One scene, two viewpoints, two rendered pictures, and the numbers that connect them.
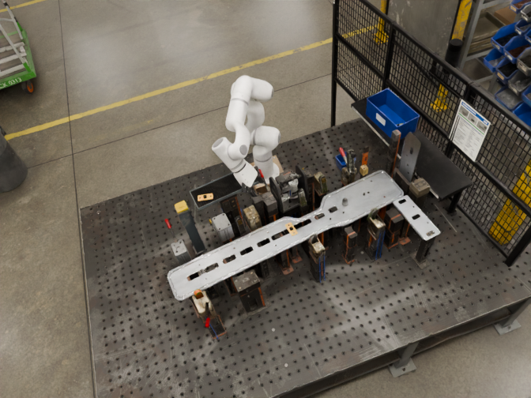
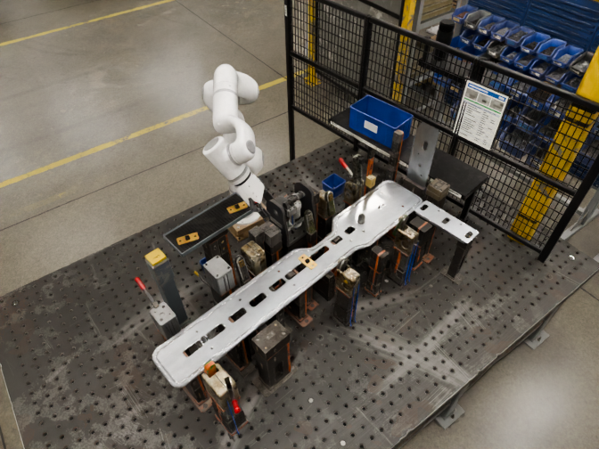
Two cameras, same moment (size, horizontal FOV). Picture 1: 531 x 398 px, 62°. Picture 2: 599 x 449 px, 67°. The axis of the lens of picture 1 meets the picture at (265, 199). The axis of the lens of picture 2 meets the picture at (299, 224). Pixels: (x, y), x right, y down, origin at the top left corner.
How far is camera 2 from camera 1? 0.71 m
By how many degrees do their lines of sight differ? 17
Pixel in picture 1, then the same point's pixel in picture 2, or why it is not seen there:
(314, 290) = (347, 337)
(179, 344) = not seen: outside the picture
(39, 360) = not seen: outside the picture
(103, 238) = (28, 338)
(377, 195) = (394, 206)
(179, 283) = (174, 363)
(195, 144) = (128, 212)
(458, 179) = (473, 175)
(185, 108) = (106, 174)
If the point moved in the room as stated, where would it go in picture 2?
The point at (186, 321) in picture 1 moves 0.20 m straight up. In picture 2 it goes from (184, 421) to (173, 401)
